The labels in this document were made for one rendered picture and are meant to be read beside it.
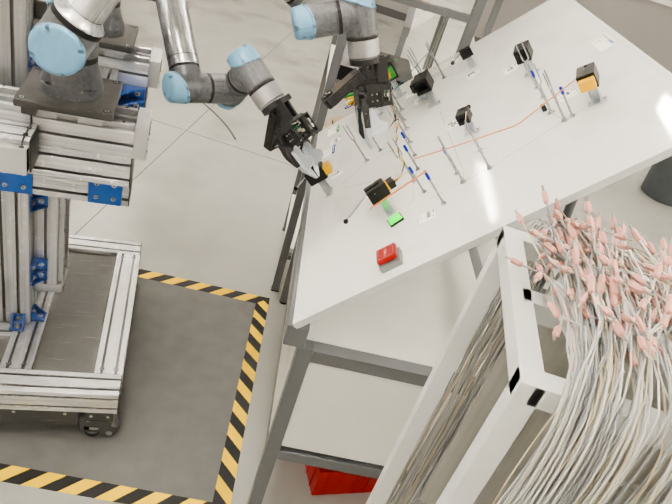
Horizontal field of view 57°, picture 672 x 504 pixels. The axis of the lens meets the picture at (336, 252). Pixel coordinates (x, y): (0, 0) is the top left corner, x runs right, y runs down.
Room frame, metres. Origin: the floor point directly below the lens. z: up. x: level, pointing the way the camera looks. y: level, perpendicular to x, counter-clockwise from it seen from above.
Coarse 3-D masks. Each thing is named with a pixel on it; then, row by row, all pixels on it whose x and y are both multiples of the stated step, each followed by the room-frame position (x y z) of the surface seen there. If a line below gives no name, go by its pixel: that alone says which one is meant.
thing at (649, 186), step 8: (664, 160) 5.31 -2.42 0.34; (656, 168) 5.34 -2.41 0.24; (664, 168) 5.28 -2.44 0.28; (648, 176) 5.39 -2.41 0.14; (656, 176) 5.30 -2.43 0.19; (664, 176) 5.25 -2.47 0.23; (648, 184) 5.34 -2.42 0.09; (656, 184) 5.27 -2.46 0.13; (664, 184) 5.23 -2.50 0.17; (648, 192) 5.30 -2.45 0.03; (656, 192) 5.25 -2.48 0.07; (664, 192) 5.22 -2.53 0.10; (656, 200) 5.24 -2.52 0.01; (664, 200) 5.21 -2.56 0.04
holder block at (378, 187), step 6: (378, 180) 1.48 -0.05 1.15; (372, 186) 1.47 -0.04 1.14; (378, 186) 1.45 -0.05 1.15; (384, 186) 1.46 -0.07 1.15; (366, 192) 1.45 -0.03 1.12; (372, 192) 1.44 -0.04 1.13; (378, 192) 1.45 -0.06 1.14; (384, 192) 1.45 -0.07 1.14; (390, 192) 1.46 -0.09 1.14; (372, 198) 1.44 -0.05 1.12; (378, 198) 1.45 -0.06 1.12
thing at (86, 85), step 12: (96, 60) 1.42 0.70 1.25; (84, 72) 1.38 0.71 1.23; (96, 72) 1.42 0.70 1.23; (48, 84) 1.35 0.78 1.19; (60, 84) 1.35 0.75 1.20; (72, 84) 1.36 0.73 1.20; (84, 84) 1.37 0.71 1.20; (96, 84) 1.40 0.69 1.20; (60, 96) 1.34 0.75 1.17; (72, 96) 1.35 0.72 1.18; (84, 96) 1.37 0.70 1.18; (96, 96) 1.40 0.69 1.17
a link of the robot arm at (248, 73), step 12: (240, 48) 1.46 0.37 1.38; (252, 48) 1.49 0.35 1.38; (228, 60) 1.46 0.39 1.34; (240, 60) 1.45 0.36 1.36; (252, 60) 1.46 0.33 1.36; (240, 72) 1.44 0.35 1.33; (252, 72) 1.44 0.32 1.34; (264, 72) 1.46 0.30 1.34; (240, 84) 1.46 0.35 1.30; (252, 84) 1.43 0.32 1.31; (264, 84) 1.44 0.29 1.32
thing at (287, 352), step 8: (288, 352) 1.33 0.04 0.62; (280, 360) 1.48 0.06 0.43; (288, 360) 1.27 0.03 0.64; (280, 368) 1.41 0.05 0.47; (288, 368) 1.22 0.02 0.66; (280, 376) 1.35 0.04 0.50; (280, 384) 1.29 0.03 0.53; (280, 392) 1.23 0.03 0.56; (272, 408) 1.30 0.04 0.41; (272, 416) 1.24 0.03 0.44
